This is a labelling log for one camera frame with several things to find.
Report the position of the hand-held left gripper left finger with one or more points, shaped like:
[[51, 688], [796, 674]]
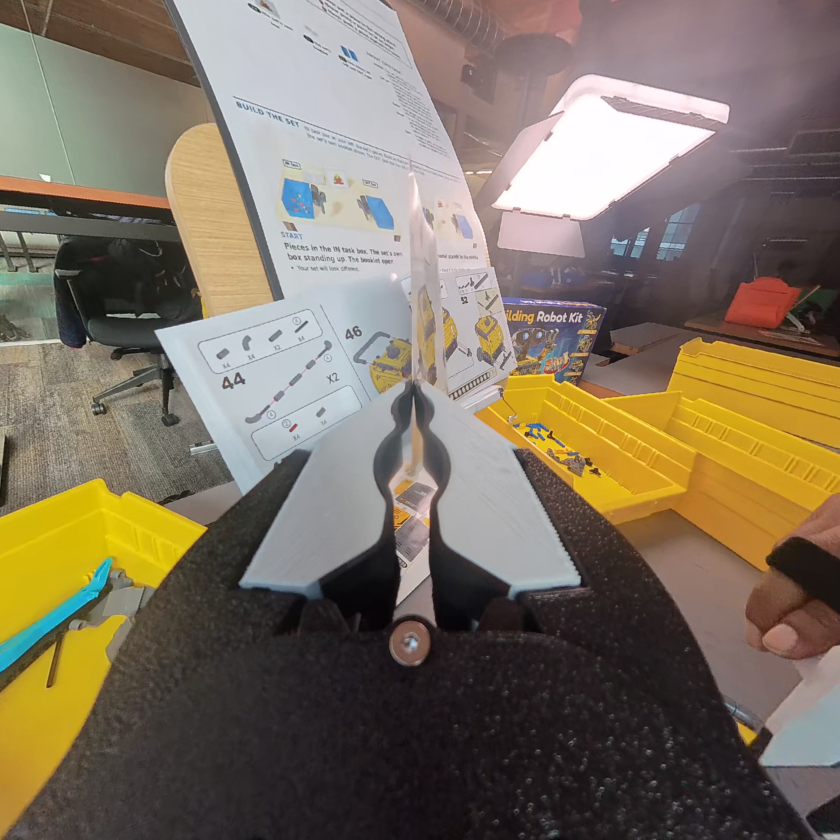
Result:
[[315, 518]]

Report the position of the thin dark lego axle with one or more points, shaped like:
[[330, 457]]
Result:
[[54, 663]]

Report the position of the yellow plastic bin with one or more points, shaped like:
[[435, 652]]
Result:
[[735, 479], [59, 525], [630, 472], [754, 380]]

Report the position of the black round fixture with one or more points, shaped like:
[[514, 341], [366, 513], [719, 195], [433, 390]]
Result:
[[531, 56]]

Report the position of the black office chair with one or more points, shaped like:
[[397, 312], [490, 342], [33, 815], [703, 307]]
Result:
[[131, 321]]

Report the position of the desk with orange edge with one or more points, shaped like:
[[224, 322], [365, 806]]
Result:
[[79, 193]]

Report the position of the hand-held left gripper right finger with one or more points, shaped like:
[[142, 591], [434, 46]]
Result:
[[505, 518]]

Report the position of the grey lego piece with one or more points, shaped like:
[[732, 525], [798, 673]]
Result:
[[124, 597]]

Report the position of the robot kit box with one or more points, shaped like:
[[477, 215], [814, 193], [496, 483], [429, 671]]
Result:
[[558, 341]]

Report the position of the lego instruction booklet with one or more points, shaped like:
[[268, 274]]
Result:
[[275, 367]]

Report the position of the orange bag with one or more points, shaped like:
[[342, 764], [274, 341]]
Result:
[[761, 302]]

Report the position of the light blue lego beam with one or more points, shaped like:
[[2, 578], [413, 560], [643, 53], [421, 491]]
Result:
[[59, 617]]

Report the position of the person's right hand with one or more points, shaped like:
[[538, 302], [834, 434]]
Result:
[[781, 617]]

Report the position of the white printed task sheet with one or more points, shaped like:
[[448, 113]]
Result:
[[315, 131]]

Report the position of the pile of small lego parts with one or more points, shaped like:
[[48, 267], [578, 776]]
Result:
[[558, 449]]

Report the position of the oval wooden board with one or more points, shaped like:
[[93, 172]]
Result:
[[210, 223]]

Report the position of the studio light panel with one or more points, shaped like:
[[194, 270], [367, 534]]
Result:
[[604, 151]]

